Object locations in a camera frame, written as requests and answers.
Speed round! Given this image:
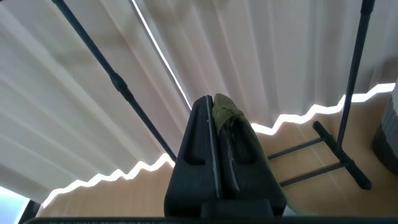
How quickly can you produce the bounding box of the white laundry basket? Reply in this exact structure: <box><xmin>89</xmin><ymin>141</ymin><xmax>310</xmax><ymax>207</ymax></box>
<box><xmin>371</xmin><ymin>83</ymin><xmax>398</xmax><ymax>175</ymax></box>

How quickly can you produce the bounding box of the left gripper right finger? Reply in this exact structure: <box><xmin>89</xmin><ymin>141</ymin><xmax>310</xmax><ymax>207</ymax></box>
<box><xmin>220</xmin><ymin>118</ymin><xmax>287</xmax><ymax>218</ymax></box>

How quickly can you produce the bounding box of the black clothes rack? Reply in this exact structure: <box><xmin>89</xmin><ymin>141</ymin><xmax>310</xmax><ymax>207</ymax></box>
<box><xmin>51</xmin><ymin>0</ymin><xmax>376</xmax><ymax>190</ymax></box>

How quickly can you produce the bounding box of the window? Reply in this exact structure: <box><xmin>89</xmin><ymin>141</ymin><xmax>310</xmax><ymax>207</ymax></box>
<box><xmin>0</xmin><ymin>185</ymin><xmax>41</xmax><ymax>224</ymax></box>

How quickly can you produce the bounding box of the green printed shirt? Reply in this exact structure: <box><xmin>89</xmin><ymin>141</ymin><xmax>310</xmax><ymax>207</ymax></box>
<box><xmin>212</xmin><ymin>93</ymin><xmax>273</xmax><ymax>169</ymax></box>

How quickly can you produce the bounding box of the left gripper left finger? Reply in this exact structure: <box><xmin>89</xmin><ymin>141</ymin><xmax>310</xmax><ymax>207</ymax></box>
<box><xmin>164</xmin><ymin>95</ymin><xmax>222</xmax><ymax>218</ymax></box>

